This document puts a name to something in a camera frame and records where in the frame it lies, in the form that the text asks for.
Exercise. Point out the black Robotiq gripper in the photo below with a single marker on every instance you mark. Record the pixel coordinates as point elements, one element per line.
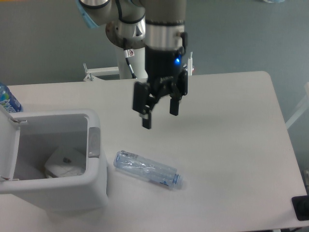
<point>165,77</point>

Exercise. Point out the crushed clear plastic bottle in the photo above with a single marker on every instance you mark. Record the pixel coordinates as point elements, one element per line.
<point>147,169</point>

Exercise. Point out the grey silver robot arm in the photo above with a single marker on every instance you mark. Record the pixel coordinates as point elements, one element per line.
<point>96,13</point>

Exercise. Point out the white plastic trash can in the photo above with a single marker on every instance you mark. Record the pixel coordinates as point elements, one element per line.
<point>41,133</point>

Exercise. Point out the blue labelled water bottle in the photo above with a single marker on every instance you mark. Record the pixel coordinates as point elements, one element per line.
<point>9,101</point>

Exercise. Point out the black device at table edge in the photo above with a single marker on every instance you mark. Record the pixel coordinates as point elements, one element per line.
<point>301,207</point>

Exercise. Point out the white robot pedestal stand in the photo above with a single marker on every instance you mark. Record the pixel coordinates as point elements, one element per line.
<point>130,41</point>

